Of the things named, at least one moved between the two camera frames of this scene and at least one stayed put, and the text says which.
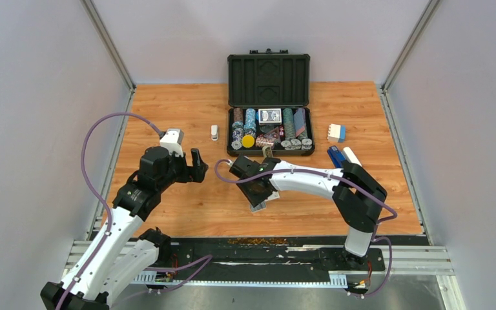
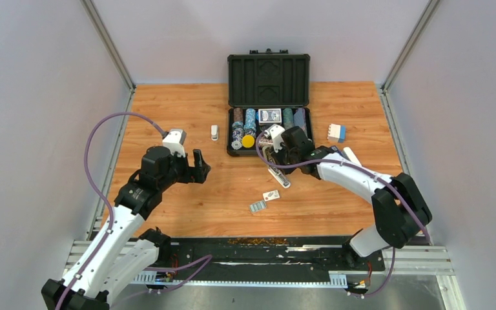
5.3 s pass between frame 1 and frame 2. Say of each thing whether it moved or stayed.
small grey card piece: stayed
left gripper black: stayed
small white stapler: stayed
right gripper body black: moved
